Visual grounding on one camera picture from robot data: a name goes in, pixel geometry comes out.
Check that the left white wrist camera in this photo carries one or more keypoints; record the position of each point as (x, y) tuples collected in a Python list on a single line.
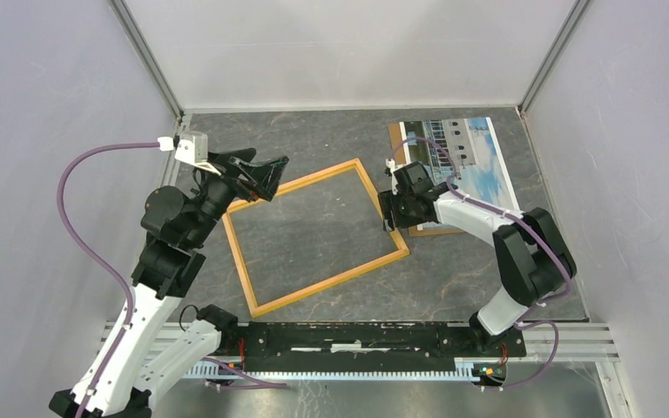
[(191, 148)]

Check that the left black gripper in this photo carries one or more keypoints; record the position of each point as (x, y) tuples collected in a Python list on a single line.
[(263, 178)]

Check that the aluminium rail frame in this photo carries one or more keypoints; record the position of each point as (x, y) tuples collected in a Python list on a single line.
[(546, 342)]

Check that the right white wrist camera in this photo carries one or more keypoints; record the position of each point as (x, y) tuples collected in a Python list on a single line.
[(390, 167)]

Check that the clear acrylic sheet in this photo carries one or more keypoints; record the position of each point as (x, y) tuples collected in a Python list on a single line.
[(309, 235)]

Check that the brown backing board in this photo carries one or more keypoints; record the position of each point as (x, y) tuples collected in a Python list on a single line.
[(396, 136)]

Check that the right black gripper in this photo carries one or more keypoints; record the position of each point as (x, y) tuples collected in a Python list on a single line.
[(388, 201)]

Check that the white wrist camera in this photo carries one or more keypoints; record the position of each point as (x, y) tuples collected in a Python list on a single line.
[(191, 148), (390, 167)]

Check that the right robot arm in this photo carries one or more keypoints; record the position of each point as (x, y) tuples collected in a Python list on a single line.
[(535, 264)]

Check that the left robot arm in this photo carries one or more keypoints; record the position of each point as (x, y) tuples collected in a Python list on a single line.
[(123, 380)]

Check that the wooden picture frame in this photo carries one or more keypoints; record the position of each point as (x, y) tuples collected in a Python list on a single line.
[(255, 309)]

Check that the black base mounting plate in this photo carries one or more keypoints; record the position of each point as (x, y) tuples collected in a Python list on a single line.
[(361, 346)]

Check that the building and sky photo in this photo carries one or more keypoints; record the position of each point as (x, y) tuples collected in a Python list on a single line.
[(465, 147)]

